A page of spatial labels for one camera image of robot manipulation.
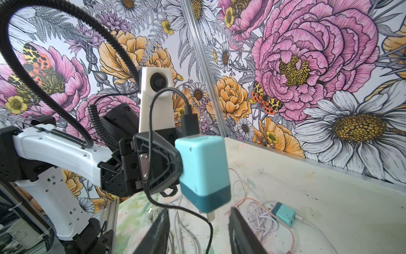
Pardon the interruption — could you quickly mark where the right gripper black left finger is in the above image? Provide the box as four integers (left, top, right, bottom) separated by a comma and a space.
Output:
133, 208, 170, 254

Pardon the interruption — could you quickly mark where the white thin USB cable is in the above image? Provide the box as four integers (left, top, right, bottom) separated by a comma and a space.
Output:
245, 199, 338, 254

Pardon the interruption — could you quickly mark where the white power strip cord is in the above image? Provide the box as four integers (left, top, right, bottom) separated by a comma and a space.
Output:
147, 196, 204, 254

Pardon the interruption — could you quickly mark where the pink multi-head USB cable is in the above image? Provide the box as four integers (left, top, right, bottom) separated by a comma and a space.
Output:
225, 168, 296, 254

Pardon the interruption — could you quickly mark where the black thin USB cable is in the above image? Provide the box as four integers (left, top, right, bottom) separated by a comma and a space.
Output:
144, 87, 214, 254

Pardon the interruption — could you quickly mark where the teal charger with black cable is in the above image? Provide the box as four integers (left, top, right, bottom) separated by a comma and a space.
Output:
175, 135, 231, 214

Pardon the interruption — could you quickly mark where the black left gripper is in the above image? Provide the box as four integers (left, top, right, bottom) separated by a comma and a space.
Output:
98, 103, 183, 197

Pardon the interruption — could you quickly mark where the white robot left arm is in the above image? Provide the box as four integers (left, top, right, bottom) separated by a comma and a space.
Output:
1, 103, 181, 254

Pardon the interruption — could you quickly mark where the teal charger with white cable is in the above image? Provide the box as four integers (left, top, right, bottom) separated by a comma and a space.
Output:
271, 202, 296, 228

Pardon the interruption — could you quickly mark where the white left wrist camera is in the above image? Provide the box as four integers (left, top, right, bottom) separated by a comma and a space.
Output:
139, 66, 177, 133

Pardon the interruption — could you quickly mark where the black corrugated cable conduit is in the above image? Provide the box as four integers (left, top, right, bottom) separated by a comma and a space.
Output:
0, 0, 140, 149

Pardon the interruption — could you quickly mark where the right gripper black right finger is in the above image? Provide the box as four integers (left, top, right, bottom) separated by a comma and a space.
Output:
228, 207, 266, 254

